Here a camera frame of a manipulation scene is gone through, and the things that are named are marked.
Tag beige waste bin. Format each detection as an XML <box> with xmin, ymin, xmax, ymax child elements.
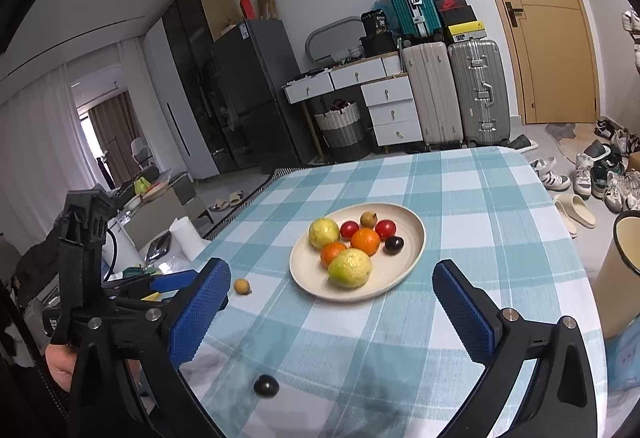
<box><xmin>594</xmin><ymin>210</ymin><xmax>640</xmax><ymax>340</ymax></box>

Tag beige suitcase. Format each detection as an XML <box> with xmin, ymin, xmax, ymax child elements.
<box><xmin>401</xmin><ymin>41</ymin><xmax>465</xmax><ymax>152</ymax></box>

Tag large cardboard box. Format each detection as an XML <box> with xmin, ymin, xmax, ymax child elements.
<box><xmin>195</xmin><ymin>0</ymin><xmax>244</xmax><ymax>42</ymax></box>

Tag woven laundry basket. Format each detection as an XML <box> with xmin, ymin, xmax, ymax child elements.
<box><xmin>314</xmin><ymin>100</ymin><xmax>371</xmax><ymax>162</ymax></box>

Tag small orange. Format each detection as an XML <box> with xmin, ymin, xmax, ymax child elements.
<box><xmin>320</xmin><ymin>241</ymin><xmax>348</xmax><ymax>268</ymax></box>

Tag grey refrigerator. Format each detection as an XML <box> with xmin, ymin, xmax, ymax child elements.
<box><xmin>211</xmin><ymin>18</ymin><xmax>314</xmax><ymax>167</ymax></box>

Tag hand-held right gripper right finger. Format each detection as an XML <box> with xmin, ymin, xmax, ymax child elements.
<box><xmin>432</xmin><ymin>261</ymin><xmax>599</xmax><ymax>438</ymax></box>

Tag black cable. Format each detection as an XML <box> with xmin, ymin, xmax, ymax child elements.
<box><xmin>102</xmin><ymin>229</ymin><xmax>120</xmax><ymax>280</ymax></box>

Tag large orange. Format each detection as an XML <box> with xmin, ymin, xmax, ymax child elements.
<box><xmin>350</xmin><ymin>228</ymin><xmax>381</xmax><ymax>257</ymax></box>

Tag oval grey mirror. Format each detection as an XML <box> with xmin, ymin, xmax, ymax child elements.
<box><xmin>305</xmin><ymin>17</ymin><xmax>369</xmax><ymax>62</ymax></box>

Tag white chair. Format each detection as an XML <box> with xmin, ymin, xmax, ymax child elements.
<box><xmin>131</xmin><ymin>137</ymin><xmax>156</xmax><ymax>169</ymax></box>

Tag black stitched chair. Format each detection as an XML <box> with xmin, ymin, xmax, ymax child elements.
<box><xmin>0</xmin><ymin>278</ymin><xmax>68</xmax><ymax>424</ymax></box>

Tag yellow white shoe box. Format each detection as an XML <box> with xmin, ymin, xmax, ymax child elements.
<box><xmin>444</xmin><ymin>21</ymin><xmax>487</xmax><ymax>44</ymax></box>

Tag green lime fruit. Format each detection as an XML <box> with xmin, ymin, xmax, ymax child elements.
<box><xmin>327</xmin><ymin>249</ymin><xmax>374</xmax><ymax>289</ymax></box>

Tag wooden door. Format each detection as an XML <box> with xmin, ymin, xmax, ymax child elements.
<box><xmin>457</xmin><ymin>0</ymin><xmax>599</xmax><ymax>125</ymax></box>

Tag dark cloth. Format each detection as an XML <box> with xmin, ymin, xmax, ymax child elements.
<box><xmin>11</xmin><ymin>213</ymin><xmax>65</xmax><ymax>291</ymax></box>

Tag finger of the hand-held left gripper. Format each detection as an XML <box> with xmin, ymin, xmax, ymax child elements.
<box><xmin>104</xmin><ymin>270</ymin><xmax>199</xmax><ymax>300</ymax></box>
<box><xmin>102</xmin><ymin>293</ymin><xmax>173</xmax><ymax>317</ymax></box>

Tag grey coffee table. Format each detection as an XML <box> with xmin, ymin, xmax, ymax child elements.
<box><xmin>122</xmin><ymin>173</ymin><xmax>209</xmax><ymax>250</ymax></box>

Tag white side table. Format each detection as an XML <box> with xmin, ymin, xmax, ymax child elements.
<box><xmin>102</xmin><ymin>213</ymin><xmax>147</xmax><ymax>280</ymax></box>

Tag grey slippers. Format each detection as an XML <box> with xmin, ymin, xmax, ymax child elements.
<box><xmin>504</xmin><ymin>133</ymin><xmax>540</xmax><ymax>154</ymax></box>

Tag white paper roll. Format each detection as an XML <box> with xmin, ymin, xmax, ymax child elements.
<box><xmin>169</xmin><ymin>217</ymin><xmax>209</xmax><ymax>262</ymax></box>

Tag white air conditioner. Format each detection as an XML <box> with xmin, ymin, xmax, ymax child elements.
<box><xmin>70</xmin><ymin>71</ymin><xmax>126</xmax><ymax>102</ymax></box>

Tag yellow guava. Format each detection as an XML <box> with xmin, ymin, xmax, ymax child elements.
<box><xmin>308</xmin><ymin>217</ymin><xmax>341</xmax><ymax>249</ymax></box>

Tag silver suitcase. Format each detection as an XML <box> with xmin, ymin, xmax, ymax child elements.
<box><xmin>447</xmin><ymin>38</ymin><xmax>512</xmax><ymax>148</ymax></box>

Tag person's left hand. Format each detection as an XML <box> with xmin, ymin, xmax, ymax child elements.
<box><xmin>45</xmin><ymin>344</ymin><xmax>76</xmax><ymax>390</ymax></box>

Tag pile of shoes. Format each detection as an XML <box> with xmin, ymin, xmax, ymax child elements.
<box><xmin>529</xmin><ymin>115</ymin><xmax>640</xmax><ymax>215</ymax></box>

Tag beige slippers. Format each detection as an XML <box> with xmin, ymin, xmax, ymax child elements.
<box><xmin>552</xmin><ymin>193</ymin><xmax>599</xmax><ymax>239</ymax></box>

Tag pair of house slippers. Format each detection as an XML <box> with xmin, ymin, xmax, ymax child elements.
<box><xmin>208</xmin><ymin>191</ymin><xmax>245</xmax><ymax>213</ymax></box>

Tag tall dark glass cabinet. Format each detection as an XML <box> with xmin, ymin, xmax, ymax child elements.
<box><xmin>161</xmin><ymin>0</ymin><xmax>237</xmax><ymax>175</ymax></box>

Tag cream round plate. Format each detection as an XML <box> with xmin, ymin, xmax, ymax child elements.
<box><xmin>289</xmin><ymin>202</ymin><xmax>426</xmax><ymax>302</ymax></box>

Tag brown curtain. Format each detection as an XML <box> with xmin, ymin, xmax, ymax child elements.
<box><xmin>87</xmin><ymin>91</ymin><xmax>141</xmax><ymax>180</ymax></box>

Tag black round tub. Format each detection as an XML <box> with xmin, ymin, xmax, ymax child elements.
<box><xmin>361</xmin><ymin>10</ymin><xmax>389</xmax><ymax>38</ymax></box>

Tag white drawer dresser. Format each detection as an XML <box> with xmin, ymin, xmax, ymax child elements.
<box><xmin>282</xmin><ymin>53</ymin><xmax>426</xmax><ymax>160</ymax></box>

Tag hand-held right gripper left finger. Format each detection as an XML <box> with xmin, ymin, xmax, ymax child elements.
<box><xmin>67</xmin><ymin>258</ymin><xmax>232</xmax><ymax>438</ymax></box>

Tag blue plastic bag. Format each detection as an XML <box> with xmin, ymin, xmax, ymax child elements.
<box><xmin>602</xmin><ymin>328</ymin><xmax>640</xmax><ymax>392</ymax></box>

